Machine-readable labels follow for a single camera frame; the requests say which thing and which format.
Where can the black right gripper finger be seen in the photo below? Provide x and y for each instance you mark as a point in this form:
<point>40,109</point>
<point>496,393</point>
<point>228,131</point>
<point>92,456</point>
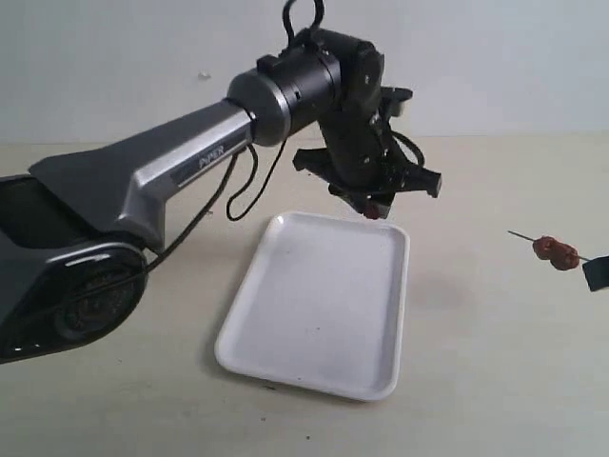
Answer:
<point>596,273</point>

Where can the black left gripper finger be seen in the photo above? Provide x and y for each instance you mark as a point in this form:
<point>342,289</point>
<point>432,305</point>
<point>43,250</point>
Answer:
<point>384,202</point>
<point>355,201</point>

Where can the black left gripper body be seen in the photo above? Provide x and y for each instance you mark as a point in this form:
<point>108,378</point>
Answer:
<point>361,156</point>

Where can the red meatball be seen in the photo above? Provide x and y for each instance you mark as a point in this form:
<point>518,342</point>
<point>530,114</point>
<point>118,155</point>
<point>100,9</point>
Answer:
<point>544,247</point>
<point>371,211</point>
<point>564,257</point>

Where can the thin metal skewer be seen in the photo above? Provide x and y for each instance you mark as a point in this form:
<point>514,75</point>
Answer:
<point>530,239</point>

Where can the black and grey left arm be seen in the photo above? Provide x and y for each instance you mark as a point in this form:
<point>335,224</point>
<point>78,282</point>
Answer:
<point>82,231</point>

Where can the white rectangular plastic tray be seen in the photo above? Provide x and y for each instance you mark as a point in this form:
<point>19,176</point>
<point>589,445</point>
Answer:
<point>321,307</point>

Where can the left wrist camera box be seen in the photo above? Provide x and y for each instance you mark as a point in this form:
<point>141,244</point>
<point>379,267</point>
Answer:
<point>393,101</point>

